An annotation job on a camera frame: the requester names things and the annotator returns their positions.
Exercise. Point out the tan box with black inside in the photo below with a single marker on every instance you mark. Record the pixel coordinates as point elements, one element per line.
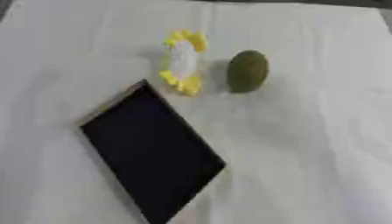
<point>153,148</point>

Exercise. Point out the yellow and white flower toy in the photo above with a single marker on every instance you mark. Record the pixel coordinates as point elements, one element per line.
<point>182,61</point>

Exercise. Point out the green oval toy fruit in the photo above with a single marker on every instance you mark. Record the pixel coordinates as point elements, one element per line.
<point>247,71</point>

